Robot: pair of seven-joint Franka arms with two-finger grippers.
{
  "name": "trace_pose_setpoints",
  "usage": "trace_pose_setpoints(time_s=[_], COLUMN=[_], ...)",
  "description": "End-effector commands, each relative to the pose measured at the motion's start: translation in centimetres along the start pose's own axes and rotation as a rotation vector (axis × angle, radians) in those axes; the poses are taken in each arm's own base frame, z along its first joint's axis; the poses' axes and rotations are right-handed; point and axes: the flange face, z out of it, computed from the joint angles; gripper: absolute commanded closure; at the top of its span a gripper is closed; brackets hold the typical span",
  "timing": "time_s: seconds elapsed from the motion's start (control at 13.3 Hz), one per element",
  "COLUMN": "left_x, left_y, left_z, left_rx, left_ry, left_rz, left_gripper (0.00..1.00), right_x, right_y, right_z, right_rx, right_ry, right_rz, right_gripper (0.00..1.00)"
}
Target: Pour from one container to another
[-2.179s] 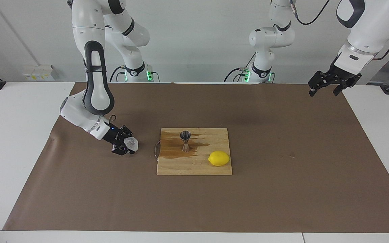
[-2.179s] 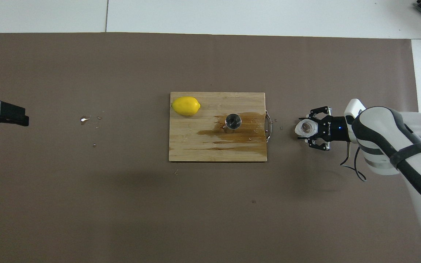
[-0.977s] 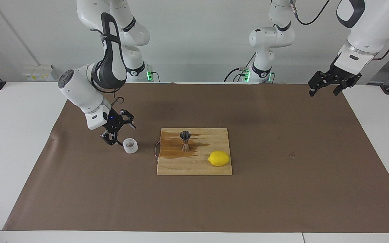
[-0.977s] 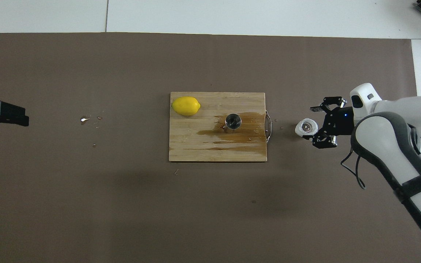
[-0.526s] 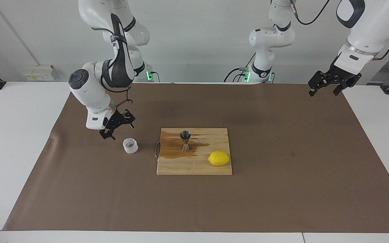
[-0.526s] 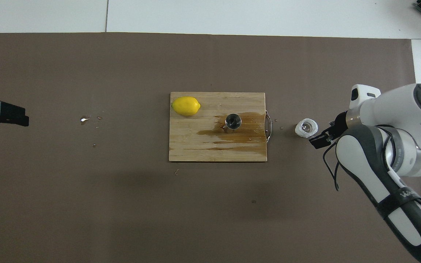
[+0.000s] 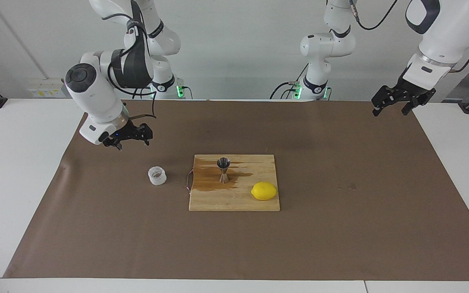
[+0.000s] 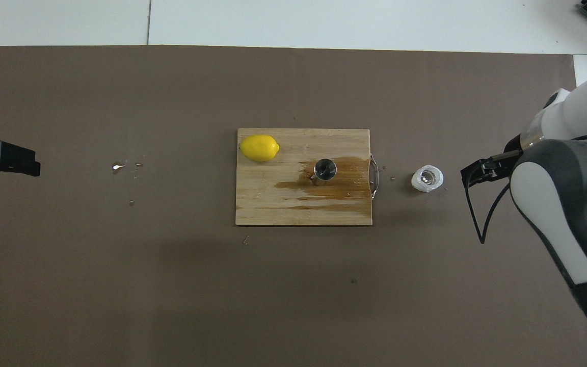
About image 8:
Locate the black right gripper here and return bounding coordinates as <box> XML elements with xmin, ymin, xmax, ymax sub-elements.
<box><xmin>460</xmin><ymin>149</ymin><xmax>523</xmax><ymax>186</ymax></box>

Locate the small clear plastic cup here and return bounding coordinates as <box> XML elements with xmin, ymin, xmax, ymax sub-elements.
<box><xmin>411</xmin><ymin>164</ymin><xmax>444</xmax><ymax>193</ymax></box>

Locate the steel jigger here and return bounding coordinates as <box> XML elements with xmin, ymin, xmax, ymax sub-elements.
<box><xmin>313</xmin><ymin>158</ymin><xmax>337</xmax><ymax>187</ymax></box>

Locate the wooden cutting board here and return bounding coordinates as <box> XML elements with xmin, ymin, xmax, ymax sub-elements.
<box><xmin>235</xmin><ymin>128</ymin><xmax>379</xmax><ymax>226</ymax></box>

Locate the yellow lemon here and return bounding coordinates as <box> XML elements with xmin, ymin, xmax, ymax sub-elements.
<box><xmin>239</xmin><ymin>135</ymin><xmax>280</xmax><ymax>163</ymax></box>

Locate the brown table mat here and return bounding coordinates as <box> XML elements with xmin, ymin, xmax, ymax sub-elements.
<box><xmin>0</xmin><ymin>45</ymin><xmax>587</xmax><ymax>367</ymax></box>

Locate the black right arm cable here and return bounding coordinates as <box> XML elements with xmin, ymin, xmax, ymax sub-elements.
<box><xmin>464</xmin><ymin>171</ymin><xmax>512</xmax><ymax>244</ymax></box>

